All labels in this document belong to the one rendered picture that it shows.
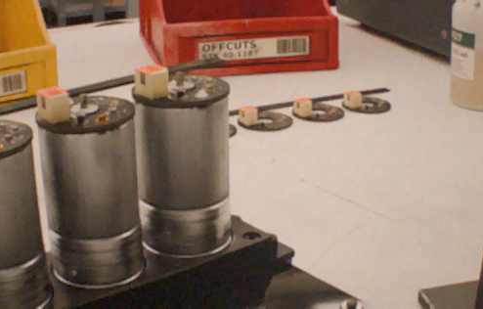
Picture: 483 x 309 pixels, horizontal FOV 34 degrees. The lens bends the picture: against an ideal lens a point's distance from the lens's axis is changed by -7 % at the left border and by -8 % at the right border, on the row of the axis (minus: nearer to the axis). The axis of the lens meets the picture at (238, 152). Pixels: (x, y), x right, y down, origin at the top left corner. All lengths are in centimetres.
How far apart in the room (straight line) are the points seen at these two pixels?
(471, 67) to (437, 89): 4
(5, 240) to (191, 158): 5
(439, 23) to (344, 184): 20
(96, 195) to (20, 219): 2
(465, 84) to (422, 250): 16
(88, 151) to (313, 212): 12
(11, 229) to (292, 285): 8
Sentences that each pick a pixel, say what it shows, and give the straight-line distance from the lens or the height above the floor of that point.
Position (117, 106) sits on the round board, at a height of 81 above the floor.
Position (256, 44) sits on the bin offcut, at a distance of 45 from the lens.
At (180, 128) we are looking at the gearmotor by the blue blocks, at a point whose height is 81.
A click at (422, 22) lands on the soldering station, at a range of 51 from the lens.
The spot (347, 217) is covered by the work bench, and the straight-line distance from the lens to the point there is 29.
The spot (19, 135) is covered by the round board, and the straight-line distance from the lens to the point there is 18.
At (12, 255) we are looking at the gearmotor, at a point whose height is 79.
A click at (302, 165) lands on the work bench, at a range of 33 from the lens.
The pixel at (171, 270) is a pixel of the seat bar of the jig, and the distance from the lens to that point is 21.
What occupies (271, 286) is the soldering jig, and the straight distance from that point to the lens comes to 22.
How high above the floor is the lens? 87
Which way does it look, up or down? 21 degrees down
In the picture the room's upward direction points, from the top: 1 degrees counter-clockwise
